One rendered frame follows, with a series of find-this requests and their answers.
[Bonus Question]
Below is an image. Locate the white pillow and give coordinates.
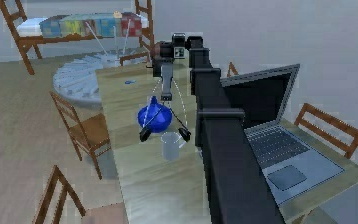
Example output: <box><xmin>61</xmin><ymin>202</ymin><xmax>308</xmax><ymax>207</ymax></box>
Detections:
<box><xmin>16</xmin><ymin>17</ymin><xmax>49</xmax><ymax>38</ymax></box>

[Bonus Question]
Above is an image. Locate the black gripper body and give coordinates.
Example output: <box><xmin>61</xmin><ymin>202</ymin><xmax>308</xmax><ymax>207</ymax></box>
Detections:
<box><xmin>151</xmin><ymin>41</ymin><xmax>175</xmax><ymax>102</ymax></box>

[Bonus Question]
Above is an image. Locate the brown wooden chair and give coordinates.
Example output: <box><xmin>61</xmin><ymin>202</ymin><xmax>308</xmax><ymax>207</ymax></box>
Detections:
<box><xmin>32</xmin><ymin>164</ymin><xmax>129</xmax><ymax>224</ymax></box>
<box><xmin>226</xmin><ymin>61</ymin><xmax>240</xmax><ymax>78</ymax></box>
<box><xmin>49</xmin><ymin>91</ymin><xmax>112</xmax><ymax>181</ymax></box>
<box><xmin>293</xmin><ymin>102</ymin><xmax>358</xmax><ymax>160</ymax></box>
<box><xmin>119</xmin><ymin>50</ymin><xmax>152</xmax><ymax>68</ymax></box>

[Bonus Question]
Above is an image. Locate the wooden bed with patchwork quilt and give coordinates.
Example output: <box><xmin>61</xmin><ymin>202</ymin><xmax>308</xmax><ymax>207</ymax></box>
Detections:
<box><xmin>0</xmin><ymin>0</ymin><xmax>155</xmax><ymax>76</ymax></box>

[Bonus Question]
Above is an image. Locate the pale wooden table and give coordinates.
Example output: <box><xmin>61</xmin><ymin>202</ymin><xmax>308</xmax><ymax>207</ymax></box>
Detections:
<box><xmin>95</xmin><ymin>60</ymin><xmax>358</xmax><ymax>224</ymax></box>

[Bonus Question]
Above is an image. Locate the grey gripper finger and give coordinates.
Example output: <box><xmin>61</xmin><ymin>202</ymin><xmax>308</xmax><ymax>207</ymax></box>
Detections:
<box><xmin>167</xmin><ymin>78</ymin><xmax>192</xmax><ymax>144</ymax></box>
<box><xmin>138</xmin><ymin>78</ymin><xmax>166</xmax><ymax>143</ymax></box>

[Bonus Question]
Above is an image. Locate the white tripod stand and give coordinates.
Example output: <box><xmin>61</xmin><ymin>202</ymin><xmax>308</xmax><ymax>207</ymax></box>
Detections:
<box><xmin>84</xmin><ymin>18</ymin><xmax>133</xmax><ymax>58</ymax></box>

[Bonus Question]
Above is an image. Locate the grey open laptop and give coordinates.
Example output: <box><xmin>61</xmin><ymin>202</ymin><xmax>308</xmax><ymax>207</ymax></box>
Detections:
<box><xmin>220</xmin><ymin>63</ymin><xmax>347</xmax><ymax>206</ymax></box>

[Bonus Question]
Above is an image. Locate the blue round vase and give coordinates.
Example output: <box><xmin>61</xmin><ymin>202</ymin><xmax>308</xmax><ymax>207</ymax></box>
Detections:
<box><xmin>137</xmin><ymin>95</ymin><xmax>173</xmax><ymax>134</ymax></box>

